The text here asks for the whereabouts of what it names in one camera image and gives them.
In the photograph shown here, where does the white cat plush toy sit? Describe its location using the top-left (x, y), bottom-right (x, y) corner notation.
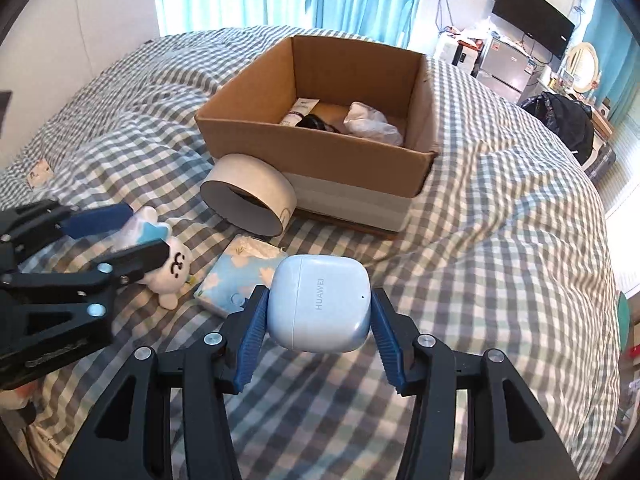
top-left (113, 206), bottom-right (192, 310)

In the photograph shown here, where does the blue floral tissue pack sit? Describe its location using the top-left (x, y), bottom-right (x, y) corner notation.
top-left (194, 235), bottom-right (288, 318)

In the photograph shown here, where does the pale blue earbuds case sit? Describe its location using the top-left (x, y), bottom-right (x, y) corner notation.
top-left (267, 255), bottom-right (371, 353)

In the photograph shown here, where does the small label patch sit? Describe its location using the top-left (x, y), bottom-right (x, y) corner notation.
top-left (26, 158), bottom-right (54, 188)

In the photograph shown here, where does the white tape roll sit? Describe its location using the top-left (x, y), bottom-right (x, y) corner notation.
top-left (200, 154), bottom-right (297, 237)

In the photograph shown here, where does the checkered bed quilt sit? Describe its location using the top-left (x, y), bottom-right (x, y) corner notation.
top-left (1, 26), bottom-right (620, 479)

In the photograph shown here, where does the black object in box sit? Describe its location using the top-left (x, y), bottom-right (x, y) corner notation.
top-left (296, 114), bottom-right (340, 133)

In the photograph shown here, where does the white cosmetic tube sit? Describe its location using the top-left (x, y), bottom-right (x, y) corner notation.
top-left (280, 98), bottom-right (319, 127)

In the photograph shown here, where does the brown cardboard box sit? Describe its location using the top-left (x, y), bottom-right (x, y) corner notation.
top-left (195, 35), bottom-right (439, 235)

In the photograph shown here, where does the white crumpled plastic bag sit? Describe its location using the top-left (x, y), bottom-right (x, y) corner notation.
top-left (343, 102), bottom-right (404, 146)

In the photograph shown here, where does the black backpack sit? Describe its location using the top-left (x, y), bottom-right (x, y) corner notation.
top-left (520, 92), bottom-right (594, 165)

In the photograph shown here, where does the silver mini fridge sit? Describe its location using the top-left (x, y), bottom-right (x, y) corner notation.
top-left (475, 38), bottom-right (542, 103)

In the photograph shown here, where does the oval vanity mirror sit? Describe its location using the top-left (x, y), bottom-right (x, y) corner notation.
top-left (565, 42), bottom-right (600, 93)

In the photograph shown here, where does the blue side curtain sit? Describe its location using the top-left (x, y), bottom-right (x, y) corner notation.
top-left (584, 0), bottom-right (639, 126)

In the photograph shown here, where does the black wall television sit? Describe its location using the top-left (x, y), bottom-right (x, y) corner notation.
top-left (491, 0), bottom-right (575, 58)

